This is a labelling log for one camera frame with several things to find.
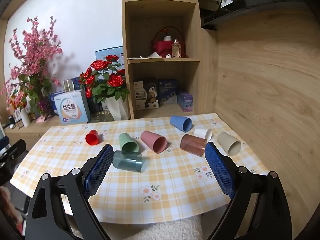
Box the dark cookie box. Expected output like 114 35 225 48
133 78 160 111

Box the green plastic cup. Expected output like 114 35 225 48
118 132 141 153

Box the blue plastic cup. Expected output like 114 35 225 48
169 115 193 133

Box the white faceted vase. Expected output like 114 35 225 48
101 97 131 121

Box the red rose bouquet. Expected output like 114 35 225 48
78 55 127 104

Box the purple box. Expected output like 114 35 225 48
177 92 194 112

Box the teal transparent cup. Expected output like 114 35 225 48
112 150 143 173

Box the small white cup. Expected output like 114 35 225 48
194 128 213 142

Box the clear plastic tray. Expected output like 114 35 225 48
87 111 116 124

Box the clear drinking glass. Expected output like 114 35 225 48
63 79 74 93

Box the pink blossom flower arrangement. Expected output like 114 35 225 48
0 16 63 116

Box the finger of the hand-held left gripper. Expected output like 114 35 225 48
0 139 27 180

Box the light blue carton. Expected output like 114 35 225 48
95 46 124 67

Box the white fluffy rug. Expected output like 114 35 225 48
67 214 203 240

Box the pink plastic cup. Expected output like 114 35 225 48
140 130 167 154

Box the sheet of paper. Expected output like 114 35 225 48
127 52 163 61

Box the red gift basket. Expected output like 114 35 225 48
151 26 187 58

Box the beige plastic cup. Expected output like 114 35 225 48
217 131 242 155

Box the dark blue box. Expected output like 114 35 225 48
158 79 179 106

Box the clear perfume bottle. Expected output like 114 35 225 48
171 38 181 58

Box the brown transparent cup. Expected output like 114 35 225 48
180 134 207 157

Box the yellow checked floral tablecloth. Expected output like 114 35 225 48
10 112 269 224

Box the black shelf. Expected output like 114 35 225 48
199 0 308 31

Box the blue package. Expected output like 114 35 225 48
49 91 66 116

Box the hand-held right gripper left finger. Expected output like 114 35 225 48
24 144 114 240

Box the row of small dark bottles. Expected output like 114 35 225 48
7 114 23 131

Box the red plastic cup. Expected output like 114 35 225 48
85 130 99 146

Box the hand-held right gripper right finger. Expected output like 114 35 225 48
204 142 293 240

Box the white plastic bottle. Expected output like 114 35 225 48
20 107 31 128

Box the white and blue box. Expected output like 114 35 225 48
53 89 91 125

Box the wooden shelf unit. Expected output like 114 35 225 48
122 0 218 120

